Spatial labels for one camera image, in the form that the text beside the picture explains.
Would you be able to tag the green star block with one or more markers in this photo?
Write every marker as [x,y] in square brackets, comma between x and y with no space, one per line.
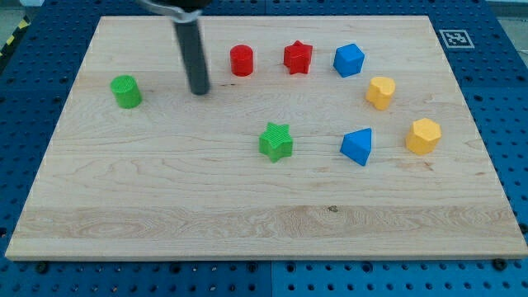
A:
[275,142]

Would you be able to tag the red star block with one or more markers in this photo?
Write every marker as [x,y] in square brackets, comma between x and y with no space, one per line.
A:
[297,57]

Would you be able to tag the light wooden board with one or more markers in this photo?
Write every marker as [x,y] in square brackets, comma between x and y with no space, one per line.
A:
[180,177]

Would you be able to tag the blue triangle block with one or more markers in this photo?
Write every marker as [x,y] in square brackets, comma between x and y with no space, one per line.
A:
[357,145]

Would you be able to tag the red cylinder block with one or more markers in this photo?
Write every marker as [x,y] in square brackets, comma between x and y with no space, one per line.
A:
[241,59]

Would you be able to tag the blue cube block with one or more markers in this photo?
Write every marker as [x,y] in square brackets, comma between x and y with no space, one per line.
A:
[348,60]

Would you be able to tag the yellow heart block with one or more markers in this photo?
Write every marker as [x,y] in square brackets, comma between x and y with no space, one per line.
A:
[380,92]

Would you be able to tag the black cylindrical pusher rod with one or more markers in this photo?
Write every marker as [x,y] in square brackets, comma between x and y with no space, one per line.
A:
[193,56]

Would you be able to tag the green cylinder block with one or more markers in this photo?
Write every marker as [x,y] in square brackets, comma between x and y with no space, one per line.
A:
[126,91]

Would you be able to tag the silver clamp on rod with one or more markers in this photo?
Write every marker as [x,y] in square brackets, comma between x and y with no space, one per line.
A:
[178,14]

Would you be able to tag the yellow hexagon block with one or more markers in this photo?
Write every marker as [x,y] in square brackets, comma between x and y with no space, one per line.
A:
[423,136]

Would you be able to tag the white fiducial marker tag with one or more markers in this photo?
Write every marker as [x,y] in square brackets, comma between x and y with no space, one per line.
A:
[456,39]

